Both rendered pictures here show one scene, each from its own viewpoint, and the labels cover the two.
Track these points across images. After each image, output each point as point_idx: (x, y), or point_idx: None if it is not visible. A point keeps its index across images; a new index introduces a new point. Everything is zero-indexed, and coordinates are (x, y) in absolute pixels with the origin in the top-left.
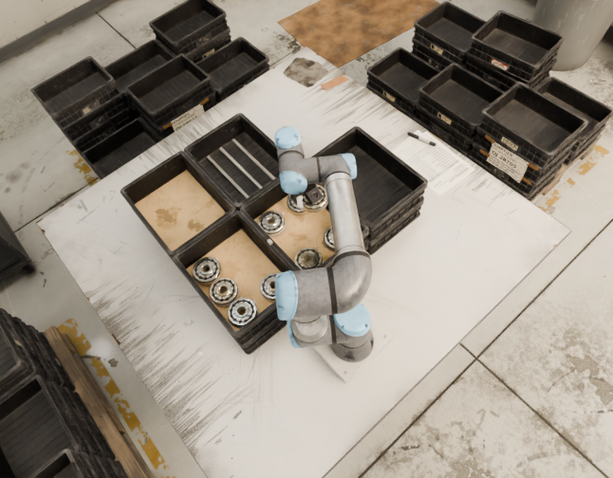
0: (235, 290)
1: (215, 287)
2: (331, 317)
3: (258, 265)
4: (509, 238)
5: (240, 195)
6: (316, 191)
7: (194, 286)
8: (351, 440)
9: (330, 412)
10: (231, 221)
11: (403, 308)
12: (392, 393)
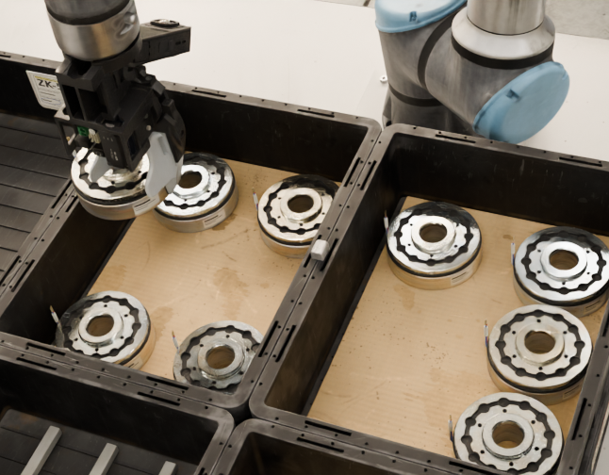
0: (517, 312)
1: (548, 368)
2: (452, 19)
3: (386, 335)
4: (15, 17)
5: None
6: (148, 24)
7: (584, 470)
8: None
9: None
10: None
11: (289, 96)
12: None
